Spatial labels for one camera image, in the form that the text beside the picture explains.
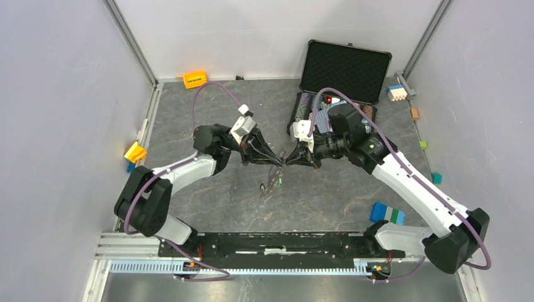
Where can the blue playing card deck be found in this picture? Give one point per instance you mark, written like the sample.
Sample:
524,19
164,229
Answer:
322,121

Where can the metal keyring with tags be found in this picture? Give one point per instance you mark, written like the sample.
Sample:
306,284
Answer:
275,177

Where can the teal cube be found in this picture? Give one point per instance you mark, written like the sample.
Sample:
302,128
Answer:
436,178

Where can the blue green white block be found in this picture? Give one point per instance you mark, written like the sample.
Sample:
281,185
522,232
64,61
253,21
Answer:
381,211

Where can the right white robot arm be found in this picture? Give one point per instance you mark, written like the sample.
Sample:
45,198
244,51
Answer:
454,235

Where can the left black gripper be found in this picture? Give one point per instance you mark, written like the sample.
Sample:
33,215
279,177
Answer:
254,147

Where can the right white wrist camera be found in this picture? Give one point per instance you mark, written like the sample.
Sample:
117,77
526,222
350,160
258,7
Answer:
301,131

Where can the white cable duct rail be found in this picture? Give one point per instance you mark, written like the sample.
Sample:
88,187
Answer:
186,268

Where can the yellow orange toy block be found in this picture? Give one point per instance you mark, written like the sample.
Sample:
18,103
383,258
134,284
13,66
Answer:
135,152

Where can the white blue toy block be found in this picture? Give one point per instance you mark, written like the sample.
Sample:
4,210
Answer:
396,92

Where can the tan wooden cube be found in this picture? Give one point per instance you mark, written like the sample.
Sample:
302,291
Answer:
414,114

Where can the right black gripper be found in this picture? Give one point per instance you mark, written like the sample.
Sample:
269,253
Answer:
301,156

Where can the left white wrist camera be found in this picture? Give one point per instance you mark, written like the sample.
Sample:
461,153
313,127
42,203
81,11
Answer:
244,124

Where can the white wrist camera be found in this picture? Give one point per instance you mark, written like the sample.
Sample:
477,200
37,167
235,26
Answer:
244,124
301,131

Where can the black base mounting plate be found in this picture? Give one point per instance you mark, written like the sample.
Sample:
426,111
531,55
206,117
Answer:
285,250

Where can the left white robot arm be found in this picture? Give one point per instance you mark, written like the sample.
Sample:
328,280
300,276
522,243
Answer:
143,204

